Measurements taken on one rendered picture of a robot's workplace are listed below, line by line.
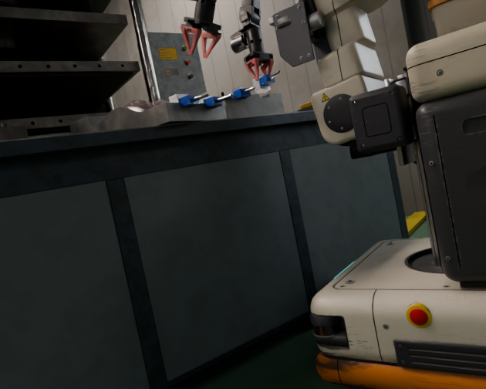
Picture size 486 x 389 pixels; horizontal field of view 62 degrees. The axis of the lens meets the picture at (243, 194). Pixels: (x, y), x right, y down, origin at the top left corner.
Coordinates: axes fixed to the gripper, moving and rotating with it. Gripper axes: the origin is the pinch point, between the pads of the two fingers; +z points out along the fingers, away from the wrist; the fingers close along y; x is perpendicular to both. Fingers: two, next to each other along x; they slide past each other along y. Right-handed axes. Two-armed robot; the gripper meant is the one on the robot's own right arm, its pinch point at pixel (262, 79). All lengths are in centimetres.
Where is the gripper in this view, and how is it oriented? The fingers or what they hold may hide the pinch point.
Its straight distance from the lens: 161.5
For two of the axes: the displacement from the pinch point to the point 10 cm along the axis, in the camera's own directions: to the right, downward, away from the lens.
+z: 1.8, 9.8, -0.9
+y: -8.1, 1.0, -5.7
